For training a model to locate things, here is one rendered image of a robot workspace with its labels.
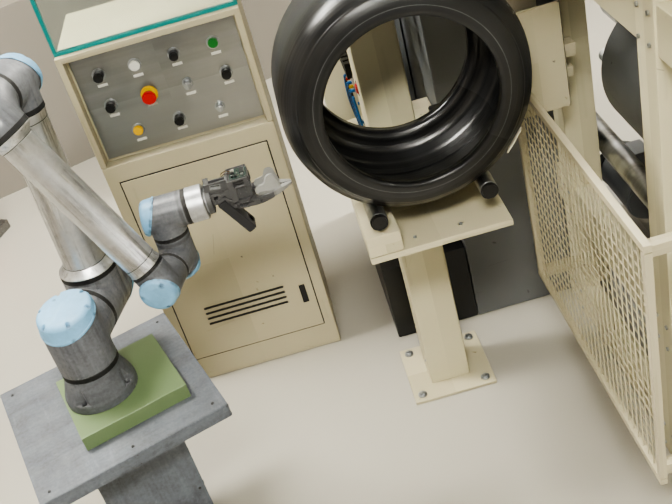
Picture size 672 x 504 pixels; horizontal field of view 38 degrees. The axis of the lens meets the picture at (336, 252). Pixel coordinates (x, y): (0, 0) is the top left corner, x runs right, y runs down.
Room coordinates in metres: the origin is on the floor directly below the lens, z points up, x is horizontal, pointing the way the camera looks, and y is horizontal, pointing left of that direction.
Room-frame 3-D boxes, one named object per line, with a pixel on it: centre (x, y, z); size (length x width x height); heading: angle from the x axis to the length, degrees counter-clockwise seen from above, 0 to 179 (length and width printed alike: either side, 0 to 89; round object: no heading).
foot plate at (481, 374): (2.44, -0.25, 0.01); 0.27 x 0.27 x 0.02; 0
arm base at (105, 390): (2.02, 0.68, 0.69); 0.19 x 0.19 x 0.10
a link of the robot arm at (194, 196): (2.12, 0.29, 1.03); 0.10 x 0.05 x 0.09; 0
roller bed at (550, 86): (2.40, -0.65, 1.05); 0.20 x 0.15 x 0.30; 0
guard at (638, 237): (1.95, -0.59, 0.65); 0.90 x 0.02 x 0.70; 0
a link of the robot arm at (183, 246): (2.11, 0.39, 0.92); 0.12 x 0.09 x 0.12; 163
